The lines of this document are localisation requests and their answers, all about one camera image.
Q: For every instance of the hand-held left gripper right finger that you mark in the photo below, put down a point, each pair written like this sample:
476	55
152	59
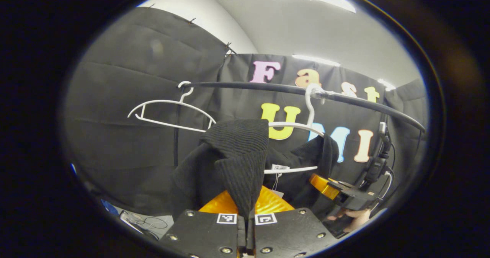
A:
287	233

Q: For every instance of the empty white clothes hanger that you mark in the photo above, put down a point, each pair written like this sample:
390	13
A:
172	102

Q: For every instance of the white hanger with crossbar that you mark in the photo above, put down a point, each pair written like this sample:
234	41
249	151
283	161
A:
309	108

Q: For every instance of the black clothes rack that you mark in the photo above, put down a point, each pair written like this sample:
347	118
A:
249	85

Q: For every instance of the black knit garment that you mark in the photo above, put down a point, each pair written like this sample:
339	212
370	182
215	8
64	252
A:
237	154

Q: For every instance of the black backdrop cloth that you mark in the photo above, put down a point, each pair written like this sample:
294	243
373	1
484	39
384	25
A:
134	70

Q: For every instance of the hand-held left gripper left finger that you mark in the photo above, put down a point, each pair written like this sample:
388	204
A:
203	235

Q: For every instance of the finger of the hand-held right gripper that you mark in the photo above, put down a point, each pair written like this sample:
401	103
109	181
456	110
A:
356	200

